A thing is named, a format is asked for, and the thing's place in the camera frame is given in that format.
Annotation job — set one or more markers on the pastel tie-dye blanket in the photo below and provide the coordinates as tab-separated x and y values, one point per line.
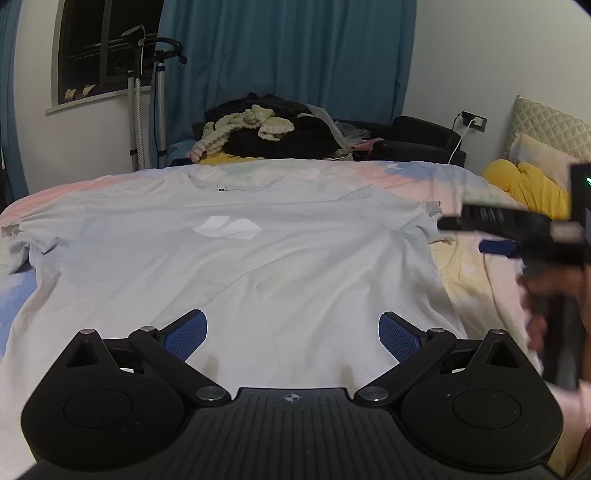
480	286

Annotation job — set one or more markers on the narrow blue curtain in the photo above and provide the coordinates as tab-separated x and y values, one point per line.
9	115

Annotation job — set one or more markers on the standing garment steamer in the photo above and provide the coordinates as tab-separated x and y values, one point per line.
161	115

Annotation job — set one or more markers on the wide blue curtain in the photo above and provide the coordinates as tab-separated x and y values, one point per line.
300	55

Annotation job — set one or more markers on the fluffy pale green garment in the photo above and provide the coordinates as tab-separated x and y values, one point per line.
272	127

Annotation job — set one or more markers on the pile of black clothes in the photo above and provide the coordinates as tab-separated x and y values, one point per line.
304	134

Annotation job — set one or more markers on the black sofa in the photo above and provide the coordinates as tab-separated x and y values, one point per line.
415	131

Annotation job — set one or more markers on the yellow cloth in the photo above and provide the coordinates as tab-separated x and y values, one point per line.
221	160

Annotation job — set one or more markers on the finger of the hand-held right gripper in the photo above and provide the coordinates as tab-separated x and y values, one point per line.
485	221
501	248

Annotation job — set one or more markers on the quilted beige pillow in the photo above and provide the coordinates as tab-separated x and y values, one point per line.
549	122

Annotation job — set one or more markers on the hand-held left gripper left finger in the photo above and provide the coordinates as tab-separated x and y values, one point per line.
187	334

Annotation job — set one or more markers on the pastel pillow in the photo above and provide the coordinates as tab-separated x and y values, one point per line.
540	150

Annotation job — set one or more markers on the light grey t-shirt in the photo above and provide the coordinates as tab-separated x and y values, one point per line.
231	277

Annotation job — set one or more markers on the person's right hand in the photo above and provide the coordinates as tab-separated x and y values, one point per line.
538	318

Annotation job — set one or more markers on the pale gloves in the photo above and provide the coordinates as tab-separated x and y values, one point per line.
74	93

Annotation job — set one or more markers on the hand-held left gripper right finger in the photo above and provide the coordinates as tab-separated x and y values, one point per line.
399	337

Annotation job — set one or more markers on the dark window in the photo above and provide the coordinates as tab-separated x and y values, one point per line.
92	46

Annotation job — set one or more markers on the black wall socket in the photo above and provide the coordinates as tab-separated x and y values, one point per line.
481	125

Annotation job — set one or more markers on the clear plastic bag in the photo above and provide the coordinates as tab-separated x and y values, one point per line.
353	134

